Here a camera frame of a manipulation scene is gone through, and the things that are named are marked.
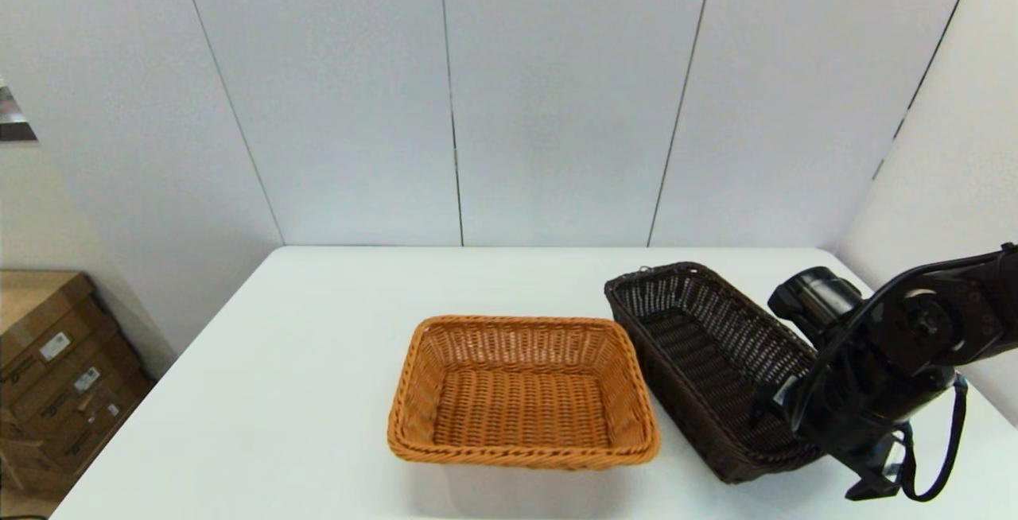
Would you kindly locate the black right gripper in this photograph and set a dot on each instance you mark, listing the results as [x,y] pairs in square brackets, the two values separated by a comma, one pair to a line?
[867,401]

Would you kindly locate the dark brown wicker basket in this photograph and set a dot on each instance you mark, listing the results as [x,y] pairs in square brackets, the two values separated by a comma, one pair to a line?
[700,345]

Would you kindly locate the orange wicker basket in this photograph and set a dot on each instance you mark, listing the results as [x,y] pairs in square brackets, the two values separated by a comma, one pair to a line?
[521,401]

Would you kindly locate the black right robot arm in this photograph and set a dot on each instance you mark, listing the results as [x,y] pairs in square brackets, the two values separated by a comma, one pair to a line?
[982,317]

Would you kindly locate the brown cardboard box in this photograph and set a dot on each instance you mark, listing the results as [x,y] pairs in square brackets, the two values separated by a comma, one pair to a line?
[32,476]
[87,381]
[102,418]
[40,305]

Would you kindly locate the dark metal shelf edge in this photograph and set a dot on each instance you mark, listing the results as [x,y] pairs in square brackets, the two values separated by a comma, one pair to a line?
[14,126]

